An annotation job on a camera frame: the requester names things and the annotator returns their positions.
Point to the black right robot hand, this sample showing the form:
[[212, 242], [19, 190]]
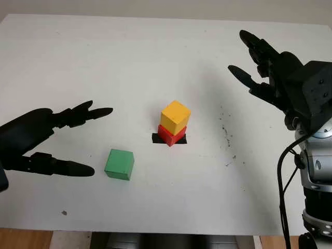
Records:
[[282, 77]]

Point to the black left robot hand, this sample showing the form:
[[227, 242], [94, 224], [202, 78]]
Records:
[[23, 137]]

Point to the green wooden block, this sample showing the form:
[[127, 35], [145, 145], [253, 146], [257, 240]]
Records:
[[119, 164]]

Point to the yellow wooden block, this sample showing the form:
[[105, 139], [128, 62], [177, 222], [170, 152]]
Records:
[[175, 116]]

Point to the red wooden block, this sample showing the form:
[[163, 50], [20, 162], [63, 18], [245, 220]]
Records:
[[167, 136]]

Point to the black tape strip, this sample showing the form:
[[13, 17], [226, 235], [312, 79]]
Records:
[[155, 138]]

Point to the dark robot torso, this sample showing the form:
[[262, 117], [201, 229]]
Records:
[[171, 241]]

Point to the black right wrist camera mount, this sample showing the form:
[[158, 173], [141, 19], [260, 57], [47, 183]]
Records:
[[316, 90]]

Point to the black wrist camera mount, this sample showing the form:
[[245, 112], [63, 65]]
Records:
[[316, 90], [3, 180]]

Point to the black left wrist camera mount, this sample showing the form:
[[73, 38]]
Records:
[[3, 180]]

